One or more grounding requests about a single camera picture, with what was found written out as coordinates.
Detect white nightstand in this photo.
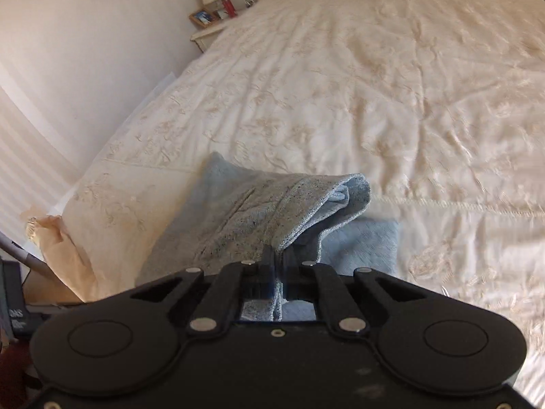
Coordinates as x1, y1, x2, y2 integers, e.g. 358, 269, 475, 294
190, 19, 233, 53

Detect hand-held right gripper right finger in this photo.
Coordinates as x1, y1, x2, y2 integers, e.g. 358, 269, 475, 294
279, 249, 427, 335

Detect grey-blue pants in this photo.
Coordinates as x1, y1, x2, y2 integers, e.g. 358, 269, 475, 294
136, 151, 401, 323

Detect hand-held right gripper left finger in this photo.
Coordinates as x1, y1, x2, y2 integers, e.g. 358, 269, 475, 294
128, 245, 278, 335

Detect peach bed skirt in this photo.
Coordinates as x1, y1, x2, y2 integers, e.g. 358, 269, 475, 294
26, 215, 100, 304

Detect grey metal tube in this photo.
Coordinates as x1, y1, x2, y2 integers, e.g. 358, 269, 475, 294
0, 233, 45, 274

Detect black device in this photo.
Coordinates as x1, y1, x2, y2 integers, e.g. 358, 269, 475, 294
0, 260, 45, 336

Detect cream embroidered bedspread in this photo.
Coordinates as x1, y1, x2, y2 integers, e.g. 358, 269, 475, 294
62, 0, 545, 409

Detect wooden picture frame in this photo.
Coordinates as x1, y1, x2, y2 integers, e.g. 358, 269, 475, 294
189, 9, 214, 27

